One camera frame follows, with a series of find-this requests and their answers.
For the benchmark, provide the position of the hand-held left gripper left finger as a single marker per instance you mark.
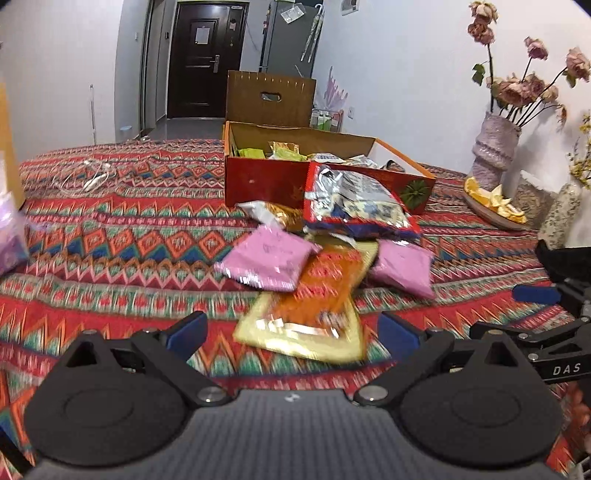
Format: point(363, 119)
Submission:
point(187, 330)

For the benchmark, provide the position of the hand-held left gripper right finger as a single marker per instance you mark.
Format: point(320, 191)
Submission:
point(399, 330)

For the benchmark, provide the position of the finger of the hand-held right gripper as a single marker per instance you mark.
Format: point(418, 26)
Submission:
point(535, 294)
point(554, 334)

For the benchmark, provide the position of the orange gold snack packet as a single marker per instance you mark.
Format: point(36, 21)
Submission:
point(323, 286)

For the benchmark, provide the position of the red gift box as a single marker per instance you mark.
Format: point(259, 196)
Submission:
point(268, 182)

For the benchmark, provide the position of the small cracker packet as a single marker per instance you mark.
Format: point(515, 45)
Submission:
point(277, 214)
point(369, 161)

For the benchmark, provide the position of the silver white snack packet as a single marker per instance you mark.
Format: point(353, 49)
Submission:
point(330, 158)

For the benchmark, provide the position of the green white snack packet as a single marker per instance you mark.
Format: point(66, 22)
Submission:
point(251, 153)

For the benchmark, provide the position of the gold cracker packet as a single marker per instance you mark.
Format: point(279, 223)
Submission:
point(286, 150)

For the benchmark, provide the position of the pink snack packet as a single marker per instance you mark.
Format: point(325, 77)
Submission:
point(401, 265)
point(268, 254)

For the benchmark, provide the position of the speckled grey vase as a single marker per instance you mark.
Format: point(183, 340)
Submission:
point(558, 217)

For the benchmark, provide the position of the brown plate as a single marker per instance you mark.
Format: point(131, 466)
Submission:
point(485, 211)

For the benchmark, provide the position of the pile of orange peels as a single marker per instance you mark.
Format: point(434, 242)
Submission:
point(501, 203)

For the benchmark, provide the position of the patterned tablecloth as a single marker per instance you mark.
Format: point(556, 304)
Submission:
point(115, 254)

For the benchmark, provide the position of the large red silver snack bag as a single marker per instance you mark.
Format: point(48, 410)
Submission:
point(360, 198)

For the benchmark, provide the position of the yellow dried flowers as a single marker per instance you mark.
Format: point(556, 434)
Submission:
point(582, 161)

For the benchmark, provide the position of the pink textured vase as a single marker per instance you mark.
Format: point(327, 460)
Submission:
point(494, 147)

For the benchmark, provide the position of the purple tissue pack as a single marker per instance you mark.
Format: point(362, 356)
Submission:
point(11, 240)

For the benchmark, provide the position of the dried pink flowers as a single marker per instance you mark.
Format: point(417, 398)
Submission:
point(517, 90)

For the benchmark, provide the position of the white trash bin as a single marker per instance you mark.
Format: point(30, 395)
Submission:
point(127, 134)

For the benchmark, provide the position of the rack with bottles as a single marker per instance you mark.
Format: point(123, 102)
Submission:
point(328, 121)

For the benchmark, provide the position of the dark brown door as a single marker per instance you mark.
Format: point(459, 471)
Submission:
point(194, 69)

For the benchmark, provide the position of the grey fridge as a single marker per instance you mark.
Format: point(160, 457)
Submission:
point(277, 46)

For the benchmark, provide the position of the white folded umbrella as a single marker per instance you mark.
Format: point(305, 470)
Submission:
point(310, 37)

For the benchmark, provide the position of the clear bag on fridge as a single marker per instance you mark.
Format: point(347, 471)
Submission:
point(291, 14)

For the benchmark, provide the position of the wall sticker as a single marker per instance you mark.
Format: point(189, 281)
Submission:
point(334, 92)

